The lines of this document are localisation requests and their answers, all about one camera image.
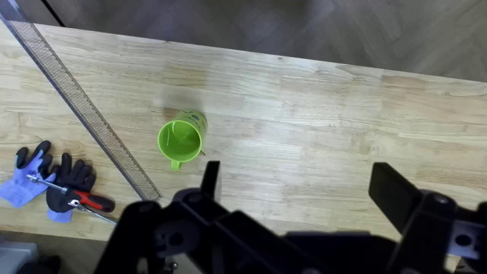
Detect green plastic cup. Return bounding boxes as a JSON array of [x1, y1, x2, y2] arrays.
[[155, 110, 208, 172]]

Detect blue work glove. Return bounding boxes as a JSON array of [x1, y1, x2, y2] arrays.
[[0, 140, 56, 210]]

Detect black glove with blue cuff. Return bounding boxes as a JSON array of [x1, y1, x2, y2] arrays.
[[44, 151, 97, 226]]

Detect red-handled ratchet tool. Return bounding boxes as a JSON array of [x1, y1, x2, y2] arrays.
[[26, 172, 117, 213]]

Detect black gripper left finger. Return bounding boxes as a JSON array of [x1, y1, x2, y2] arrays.
[[93, 160, 316, 274]]

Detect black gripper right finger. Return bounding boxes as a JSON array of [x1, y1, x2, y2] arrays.
[[368, 162, 487, 274]]

